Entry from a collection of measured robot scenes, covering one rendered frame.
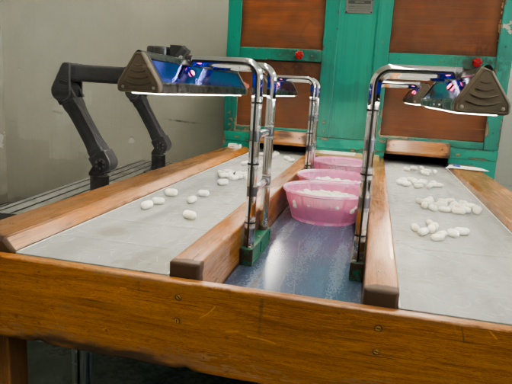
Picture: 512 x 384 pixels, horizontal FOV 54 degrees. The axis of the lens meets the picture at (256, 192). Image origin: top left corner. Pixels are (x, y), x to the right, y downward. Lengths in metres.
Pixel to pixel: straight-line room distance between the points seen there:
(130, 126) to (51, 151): 0.64
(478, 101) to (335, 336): 0.42
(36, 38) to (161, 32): 0.91
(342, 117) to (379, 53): 0.35
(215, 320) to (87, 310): 0.24
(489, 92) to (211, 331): 0.57
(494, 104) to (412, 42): 1.78
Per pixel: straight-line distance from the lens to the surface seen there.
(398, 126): 2.59
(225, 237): 1.01
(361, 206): 1.06
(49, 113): 3.95
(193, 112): 3.52
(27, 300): 1.02
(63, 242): 1.07
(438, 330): 0.82
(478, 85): 0.84
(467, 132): 2.63
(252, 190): 1.09
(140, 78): 0.91
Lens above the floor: 1.06
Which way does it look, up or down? 11 degrees down
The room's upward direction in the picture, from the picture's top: 3 degrees clockwise
